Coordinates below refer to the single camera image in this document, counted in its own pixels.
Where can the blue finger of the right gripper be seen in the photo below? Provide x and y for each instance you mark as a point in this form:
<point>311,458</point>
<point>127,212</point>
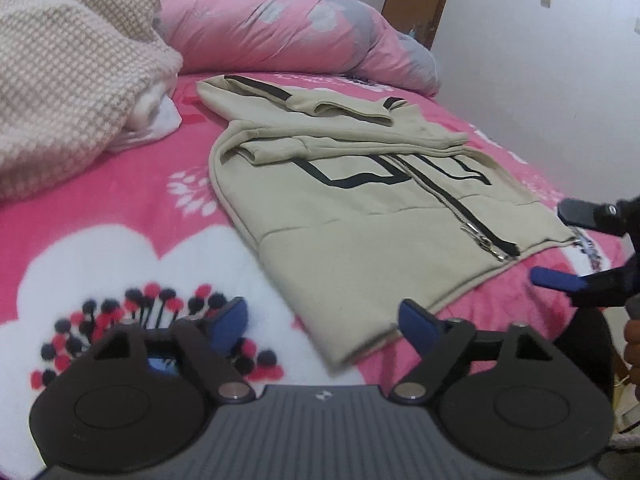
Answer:
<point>616,219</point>
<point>610,288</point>

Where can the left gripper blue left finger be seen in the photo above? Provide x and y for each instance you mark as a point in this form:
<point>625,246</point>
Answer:
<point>203,347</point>

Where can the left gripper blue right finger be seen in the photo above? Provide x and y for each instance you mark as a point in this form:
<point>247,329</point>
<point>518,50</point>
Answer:
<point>441,345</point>

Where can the beige zip jacket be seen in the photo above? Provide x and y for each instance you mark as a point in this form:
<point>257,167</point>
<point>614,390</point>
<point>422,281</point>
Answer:
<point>352,205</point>

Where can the person right hand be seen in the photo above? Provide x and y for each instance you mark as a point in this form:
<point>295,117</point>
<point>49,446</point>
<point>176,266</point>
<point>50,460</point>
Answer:
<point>632,352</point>

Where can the beige white houndstooth blanket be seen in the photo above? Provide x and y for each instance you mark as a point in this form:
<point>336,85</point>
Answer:
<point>72,72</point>

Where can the pink floral rolled duvet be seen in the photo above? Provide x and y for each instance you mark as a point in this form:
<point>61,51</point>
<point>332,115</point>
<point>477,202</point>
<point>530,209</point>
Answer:
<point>321,37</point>

